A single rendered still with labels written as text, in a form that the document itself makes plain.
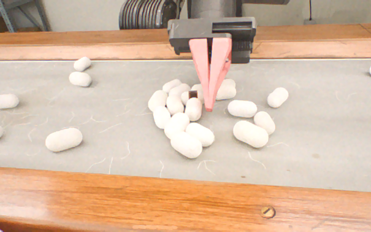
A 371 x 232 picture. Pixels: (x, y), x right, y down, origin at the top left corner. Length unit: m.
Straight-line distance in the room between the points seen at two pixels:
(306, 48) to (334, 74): 0.08
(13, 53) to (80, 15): 2.17
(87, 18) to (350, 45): 2.46
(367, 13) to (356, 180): 2.36
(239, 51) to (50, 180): 0.26
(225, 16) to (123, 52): 0.25
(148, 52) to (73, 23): 2.37
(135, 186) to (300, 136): 0.18
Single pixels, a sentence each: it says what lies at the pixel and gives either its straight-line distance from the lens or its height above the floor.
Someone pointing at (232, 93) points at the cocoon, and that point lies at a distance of 0.36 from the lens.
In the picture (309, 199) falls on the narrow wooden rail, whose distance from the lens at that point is 0.23.
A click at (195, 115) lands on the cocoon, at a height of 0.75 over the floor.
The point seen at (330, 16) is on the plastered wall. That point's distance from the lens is 2.53.
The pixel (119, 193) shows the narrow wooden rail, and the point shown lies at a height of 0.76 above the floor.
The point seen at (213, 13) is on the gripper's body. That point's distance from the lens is 0.34.
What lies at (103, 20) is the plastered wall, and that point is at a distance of 2.71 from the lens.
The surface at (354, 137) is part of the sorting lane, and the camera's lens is 0.34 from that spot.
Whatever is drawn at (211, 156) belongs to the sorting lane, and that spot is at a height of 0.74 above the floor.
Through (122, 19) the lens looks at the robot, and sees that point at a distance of 0.76.
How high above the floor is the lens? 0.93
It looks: 34 degrees down
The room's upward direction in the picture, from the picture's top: 5 degrees counter-clockwise
